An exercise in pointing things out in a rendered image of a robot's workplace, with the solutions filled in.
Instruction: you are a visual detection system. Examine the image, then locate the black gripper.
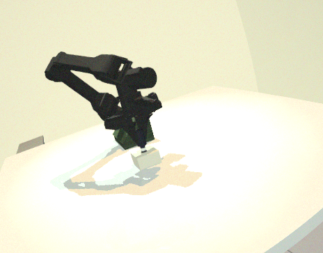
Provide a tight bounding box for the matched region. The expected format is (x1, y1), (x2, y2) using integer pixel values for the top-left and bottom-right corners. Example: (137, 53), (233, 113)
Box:
(104, 90), (153, 144)

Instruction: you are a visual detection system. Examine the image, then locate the cream rectangular block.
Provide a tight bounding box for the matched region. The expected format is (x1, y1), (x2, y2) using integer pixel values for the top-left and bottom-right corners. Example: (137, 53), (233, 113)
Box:
(130, 146), (162, 170)

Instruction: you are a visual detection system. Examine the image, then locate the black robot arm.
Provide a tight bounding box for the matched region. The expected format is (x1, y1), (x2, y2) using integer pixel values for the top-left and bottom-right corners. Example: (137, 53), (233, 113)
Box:
(45, 52), (159, 121)

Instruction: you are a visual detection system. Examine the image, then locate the dark navy cylinder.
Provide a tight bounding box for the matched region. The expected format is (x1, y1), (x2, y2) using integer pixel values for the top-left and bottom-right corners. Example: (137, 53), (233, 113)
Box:
(136, 128), (147, 147)

